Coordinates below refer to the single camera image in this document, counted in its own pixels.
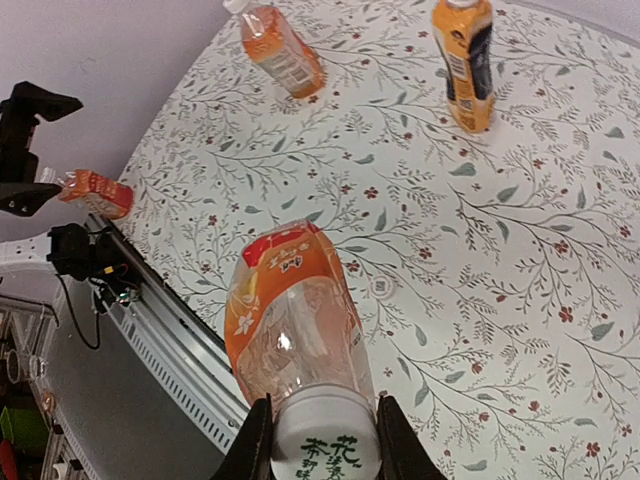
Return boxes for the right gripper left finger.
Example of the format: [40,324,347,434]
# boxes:
[211,394,274,480]

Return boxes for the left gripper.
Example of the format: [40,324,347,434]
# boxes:
[0,81,83,216]

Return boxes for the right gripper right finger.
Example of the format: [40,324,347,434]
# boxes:
[376,395,446,480]

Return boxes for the orange bottle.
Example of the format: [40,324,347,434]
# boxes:
[224,220,381,479]
[39,167,134,220]
[222,0,326,99]

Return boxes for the yellow dark-label bottle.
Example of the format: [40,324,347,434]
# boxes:
[432,0,495,133]

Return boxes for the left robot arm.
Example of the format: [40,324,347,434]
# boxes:
[1,81,139,306]

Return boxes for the floral tablecloth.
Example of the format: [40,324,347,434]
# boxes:
[122,1,639,479]

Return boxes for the aluminium front rail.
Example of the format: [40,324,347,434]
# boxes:
[49,214,251,456]

